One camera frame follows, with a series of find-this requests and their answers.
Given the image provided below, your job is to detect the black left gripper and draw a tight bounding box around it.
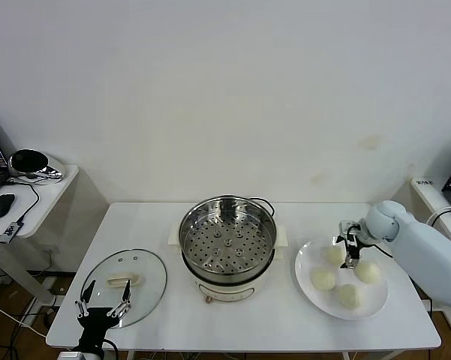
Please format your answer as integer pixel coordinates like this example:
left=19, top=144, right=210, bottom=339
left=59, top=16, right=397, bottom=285
left=74, top=278, right=133, bottom=350

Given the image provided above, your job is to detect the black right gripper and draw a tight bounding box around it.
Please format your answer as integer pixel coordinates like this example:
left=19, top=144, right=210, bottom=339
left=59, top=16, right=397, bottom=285
left=335, top=233, right=365, bottom=269

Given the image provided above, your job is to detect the white steamed baozi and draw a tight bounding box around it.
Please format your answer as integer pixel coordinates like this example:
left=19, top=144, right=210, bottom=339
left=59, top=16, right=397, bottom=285
left=309, top=267, right=337, bottom=293
left=335, top=283, right=363, bottom=311
left=354, top=261, right=381, bottom=284
left=325, top=245, right=346, bottom=268

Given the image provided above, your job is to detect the round glass pot lid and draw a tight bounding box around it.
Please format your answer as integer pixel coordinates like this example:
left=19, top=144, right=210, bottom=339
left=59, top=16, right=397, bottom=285
left=80, top=248, right=168, bottom=330

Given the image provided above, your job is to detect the perforated steel steamer basket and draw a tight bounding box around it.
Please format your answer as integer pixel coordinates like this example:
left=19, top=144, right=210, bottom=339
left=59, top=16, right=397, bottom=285
left=179, top=193, right=278, bottom=277

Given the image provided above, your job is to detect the round white plate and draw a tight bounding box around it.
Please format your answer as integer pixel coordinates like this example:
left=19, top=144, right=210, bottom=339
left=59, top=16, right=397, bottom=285
left=294, top=235, right=389, bottom=321

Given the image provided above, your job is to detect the small grey usb hub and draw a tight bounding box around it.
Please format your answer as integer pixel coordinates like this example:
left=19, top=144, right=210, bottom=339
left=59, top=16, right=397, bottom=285
left=0, top=220, right=26, bottom=245

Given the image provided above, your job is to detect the cream electric cooker pot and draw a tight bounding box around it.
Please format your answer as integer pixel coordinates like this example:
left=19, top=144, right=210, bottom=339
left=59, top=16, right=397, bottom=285
left=167, top=224, right=289, bottom=305

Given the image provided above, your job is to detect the black computer mouse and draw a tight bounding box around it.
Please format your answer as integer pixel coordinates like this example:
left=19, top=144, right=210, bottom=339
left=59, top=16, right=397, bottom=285
left=0, top=193, right=16, bottom=220

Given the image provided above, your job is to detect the shiny chrome rounded device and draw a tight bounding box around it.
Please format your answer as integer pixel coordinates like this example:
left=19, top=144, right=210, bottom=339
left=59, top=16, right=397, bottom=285
left=8, top=148, right=65, bottom=187

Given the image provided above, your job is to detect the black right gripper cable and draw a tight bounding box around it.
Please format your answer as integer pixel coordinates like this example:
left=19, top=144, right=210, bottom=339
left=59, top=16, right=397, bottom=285
left=369, top=241, right=393, bottom=258

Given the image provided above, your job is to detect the white floor cable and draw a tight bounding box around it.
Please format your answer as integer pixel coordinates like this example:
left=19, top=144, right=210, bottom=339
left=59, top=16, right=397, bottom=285
left=0, top=301, right=48, bottom=338

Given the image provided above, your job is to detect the laptop charger cable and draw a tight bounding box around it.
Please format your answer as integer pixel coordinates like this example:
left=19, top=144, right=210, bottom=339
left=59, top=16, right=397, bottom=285
left=425, top=204, right=451, bottom=228

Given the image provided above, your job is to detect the thin black usb cable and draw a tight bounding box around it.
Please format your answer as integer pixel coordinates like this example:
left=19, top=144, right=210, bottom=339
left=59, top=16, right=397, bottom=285
left=3, top=178, right=41, bottom=224

